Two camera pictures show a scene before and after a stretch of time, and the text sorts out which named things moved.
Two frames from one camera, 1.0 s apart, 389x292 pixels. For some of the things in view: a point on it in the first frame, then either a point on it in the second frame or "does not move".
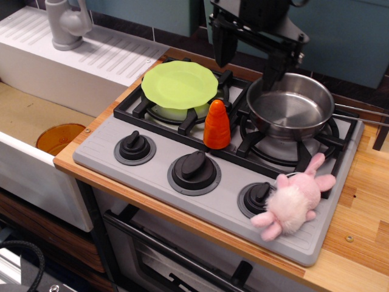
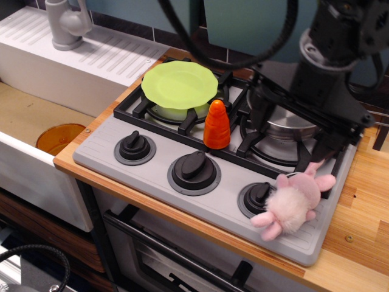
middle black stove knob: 194,174 does not move
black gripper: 265,22 → 324,101
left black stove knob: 134,149 does not move
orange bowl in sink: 52,139 does not move
